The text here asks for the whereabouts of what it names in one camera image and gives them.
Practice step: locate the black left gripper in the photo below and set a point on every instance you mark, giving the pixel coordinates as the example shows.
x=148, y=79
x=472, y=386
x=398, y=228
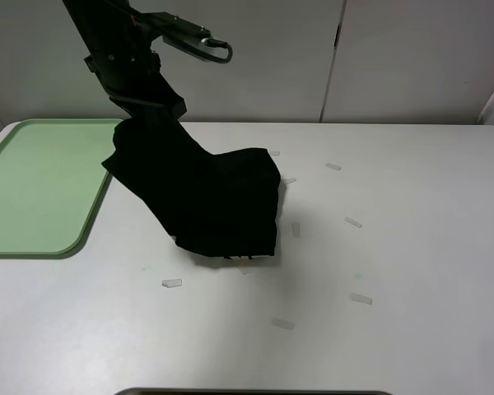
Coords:
x=134, y=83

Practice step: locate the black short sleeve t-shirt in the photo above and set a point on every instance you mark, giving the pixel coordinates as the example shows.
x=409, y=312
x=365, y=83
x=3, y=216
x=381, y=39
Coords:
x=216, y=205

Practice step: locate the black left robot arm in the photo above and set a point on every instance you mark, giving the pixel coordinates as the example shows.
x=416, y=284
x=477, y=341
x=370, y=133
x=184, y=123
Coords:
x=110, y=25

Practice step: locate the light green plastic tray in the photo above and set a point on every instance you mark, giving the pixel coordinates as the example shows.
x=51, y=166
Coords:
x=52, y=183

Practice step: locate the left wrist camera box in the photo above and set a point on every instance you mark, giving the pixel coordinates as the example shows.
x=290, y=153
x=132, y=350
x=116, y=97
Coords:
x=180, y=34

